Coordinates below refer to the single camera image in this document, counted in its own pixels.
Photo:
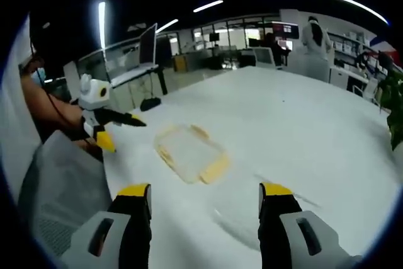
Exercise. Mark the black bag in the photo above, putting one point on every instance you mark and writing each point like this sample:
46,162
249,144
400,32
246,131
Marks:
150,104

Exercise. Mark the person's white shirt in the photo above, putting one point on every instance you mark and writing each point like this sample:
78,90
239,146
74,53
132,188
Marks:
19,117

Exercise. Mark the person's head with face mask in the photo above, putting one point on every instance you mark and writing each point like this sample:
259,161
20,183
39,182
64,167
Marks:
34,70

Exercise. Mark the white storage shelves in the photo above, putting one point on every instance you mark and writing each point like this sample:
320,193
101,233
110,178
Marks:
349,45

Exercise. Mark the red wall screen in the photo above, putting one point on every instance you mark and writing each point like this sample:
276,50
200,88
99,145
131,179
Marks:
286,29

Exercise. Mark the computer monitor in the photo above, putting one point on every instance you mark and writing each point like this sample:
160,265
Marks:
148,45

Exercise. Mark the green potted plant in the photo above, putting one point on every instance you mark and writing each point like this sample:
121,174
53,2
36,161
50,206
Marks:
393,105

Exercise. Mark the yellow cabinet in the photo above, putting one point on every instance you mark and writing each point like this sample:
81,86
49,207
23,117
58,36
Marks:
180,63

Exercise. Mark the clear yellow-trimmed container lid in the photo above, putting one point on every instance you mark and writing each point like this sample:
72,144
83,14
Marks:
192,152

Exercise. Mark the white office desk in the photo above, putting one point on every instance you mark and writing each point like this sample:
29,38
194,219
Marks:
133,75

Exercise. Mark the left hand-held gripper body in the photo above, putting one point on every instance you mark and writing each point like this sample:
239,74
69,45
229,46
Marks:
93,94

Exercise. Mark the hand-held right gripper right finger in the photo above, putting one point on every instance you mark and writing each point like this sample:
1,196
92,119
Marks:
283,218

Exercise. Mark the white-backed monitor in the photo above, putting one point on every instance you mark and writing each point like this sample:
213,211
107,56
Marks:
263,56

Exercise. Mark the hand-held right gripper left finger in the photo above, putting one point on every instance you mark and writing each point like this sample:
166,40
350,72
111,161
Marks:
126,218

